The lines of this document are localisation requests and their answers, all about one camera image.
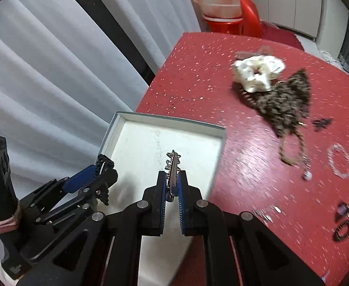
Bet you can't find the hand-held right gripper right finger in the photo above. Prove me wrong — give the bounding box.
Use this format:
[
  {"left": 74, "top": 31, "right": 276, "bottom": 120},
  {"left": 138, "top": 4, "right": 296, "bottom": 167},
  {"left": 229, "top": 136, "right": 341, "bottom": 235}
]
[{"left": 177, "top": 171, "right": 325, "bottom": 286}]

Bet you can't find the brown spiral hair tie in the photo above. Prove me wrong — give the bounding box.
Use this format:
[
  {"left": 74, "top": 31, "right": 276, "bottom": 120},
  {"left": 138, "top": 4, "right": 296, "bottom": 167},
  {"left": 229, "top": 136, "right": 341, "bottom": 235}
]
[{"left": 234, "top": 82, "right": 261, "bottom": 106}]

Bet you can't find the black vertical post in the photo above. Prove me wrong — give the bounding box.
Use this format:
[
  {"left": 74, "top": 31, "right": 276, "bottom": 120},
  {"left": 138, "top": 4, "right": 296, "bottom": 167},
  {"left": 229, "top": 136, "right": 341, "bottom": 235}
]
[{"left": 55, "top": 0, "right": 157, "bottom": 84}]

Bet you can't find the silver spiked hair clip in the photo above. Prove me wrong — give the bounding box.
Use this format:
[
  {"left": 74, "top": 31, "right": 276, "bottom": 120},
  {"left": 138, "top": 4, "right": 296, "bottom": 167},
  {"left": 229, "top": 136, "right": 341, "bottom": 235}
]
[{"left": 165, "top": 150, "right": 182, "bottom": 200}]

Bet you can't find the red plastic chair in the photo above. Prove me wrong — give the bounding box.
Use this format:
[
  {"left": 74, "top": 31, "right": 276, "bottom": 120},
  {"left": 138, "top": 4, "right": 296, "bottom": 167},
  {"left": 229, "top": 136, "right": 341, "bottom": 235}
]
[{"left": 204, "top": 0, "right": 264, "bottom": 38}]

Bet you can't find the leopard print scrunchie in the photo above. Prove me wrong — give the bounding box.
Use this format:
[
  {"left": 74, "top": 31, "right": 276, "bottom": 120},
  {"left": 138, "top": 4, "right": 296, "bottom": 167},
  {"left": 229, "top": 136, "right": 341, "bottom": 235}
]
[{"left": 259, "top": 69, "right": 312, "bottom": 138}]

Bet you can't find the clear plastic piece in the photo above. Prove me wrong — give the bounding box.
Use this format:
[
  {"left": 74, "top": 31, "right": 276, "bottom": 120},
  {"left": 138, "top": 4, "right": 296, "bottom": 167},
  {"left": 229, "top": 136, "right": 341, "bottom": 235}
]
[{"left": 236, "top": 46, "right": 272, "bottom": 59}]

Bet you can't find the black beaded hair tie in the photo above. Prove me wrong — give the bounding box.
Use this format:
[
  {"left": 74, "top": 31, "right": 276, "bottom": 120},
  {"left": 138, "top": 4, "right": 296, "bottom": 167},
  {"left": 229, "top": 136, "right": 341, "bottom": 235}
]
[{"left": 332, "top": 220, "right": 349, "bottom": 242}]

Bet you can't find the clear crystal bracelet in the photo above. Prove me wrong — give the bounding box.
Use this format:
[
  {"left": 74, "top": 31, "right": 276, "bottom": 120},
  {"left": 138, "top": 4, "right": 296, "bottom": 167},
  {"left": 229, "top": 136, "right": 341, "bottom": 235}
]
[{"left": 327, "top": 143, "right": 349, "bottom": 181}]

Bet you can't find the white dotted scrunchie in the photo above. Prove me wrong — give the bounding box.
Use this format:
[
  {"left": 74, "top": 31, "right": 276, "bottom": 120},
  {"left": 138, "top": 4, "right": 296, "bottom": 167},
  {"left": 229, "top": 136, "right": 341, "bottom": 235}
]
[{"left": 232, "top": 55, "right": 286, "bottom": 93}]

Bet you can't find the pink hair band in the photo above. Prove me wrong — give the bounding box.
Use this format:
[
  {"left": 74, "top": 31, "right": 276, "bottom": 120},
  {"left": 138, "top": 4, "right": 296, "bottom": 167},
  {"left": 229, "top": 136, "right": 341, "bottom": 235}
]
[{"left": 0, "top": 213, "right": 21, "bottom": 234}]

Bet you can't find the brown braided hair tie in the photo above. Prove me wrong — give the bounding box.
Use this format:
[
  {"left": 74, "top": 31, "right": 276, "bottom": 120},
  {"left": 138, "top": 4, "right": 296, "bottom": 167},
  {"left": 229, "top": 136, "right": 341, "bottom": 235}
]
[{"left": 279, "top": 125, "right": 308, "bottom": 166}]

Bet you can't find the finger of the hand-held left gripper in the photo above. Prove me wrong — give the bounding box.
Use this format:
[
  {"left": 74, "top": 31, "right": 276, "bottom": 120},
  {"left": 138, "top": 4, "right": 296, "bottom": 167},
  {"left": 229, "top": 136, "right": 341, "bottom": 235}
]
[
  {"left": 21, "top": 164, "right": 97, "bottom": 207},
  {"left": 36, "top": 169, "right": 118, "bottom": 224}
]

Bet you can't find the black rhinestone hair clip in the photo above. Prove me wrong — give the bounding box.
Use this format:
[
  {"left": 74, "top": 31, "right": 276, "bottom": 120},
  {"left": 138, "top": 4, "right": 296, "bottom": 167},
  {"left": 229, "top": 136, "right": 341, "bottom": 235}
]
[{"left": 95, "top": 154, "right": 115, "bottom": 206}]

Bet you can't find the white curtain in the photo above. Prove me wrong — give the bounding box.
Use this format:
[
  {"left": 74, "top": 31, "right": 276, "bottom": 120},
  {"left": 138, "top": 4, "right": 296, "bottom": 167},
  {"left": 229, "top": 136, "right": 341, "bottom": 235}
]
[{"left": 0, "top": 0, "right": 203, "bottom": 275}]

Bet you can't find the white cabinet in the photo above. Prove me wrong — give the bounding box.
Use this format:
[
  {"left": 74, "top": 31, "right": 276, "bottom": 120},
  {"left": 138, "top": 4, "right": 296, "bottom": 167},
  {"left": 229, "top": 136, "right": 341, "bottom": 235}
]
[{"left": 246, "top": 0, "right": 349, "bottom": 41}]

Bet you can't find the silver rhinestone hair clip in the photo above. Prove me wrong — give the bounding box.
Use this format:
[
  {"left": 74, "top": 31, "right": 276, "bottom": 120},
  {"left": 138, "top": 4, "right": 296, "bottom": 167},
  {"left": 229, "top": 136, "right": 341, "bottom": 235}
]
[{"left": 301, "top": 152, "right": 313, "bottom": 181}]

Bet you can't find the small black claw clip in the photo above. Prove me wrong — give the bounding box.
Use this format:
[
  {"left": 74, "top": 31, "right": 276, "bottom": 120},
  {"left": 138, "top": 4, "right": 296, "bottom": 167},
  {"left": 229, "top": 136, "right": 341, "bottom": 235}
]
[{"left": 313, "top": 118, "right": 334, "bottom": 130}]

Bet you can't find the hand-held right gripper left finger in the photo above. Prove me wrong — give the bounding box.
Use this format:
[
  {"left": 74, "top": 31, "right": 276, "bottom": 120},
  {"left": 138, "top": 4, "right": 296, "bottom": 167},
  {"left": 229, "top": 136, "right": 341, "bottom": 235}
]
[{"left": 20, "top": 171, "right": 167, "bottom": 286}]

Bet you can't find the white cardboard box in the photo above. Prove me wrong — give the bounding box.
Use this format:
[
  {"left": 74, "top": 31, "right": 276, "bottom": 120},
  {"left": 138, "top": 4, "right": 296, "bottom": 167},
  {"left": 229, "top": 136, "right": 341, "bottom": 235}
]
[{"left": 95, "top": 112, "right": 227, "bottom": 286}]

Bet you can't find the dark purple claw clip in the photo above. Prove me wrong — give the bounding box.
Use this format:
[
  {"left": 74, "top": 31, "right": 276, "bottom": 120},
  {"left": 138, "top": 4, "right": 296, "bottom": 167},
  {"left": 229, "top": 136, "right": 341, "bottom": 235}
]
[{"left": 335, "top": 203, "right": 349, "bottom": 222}]

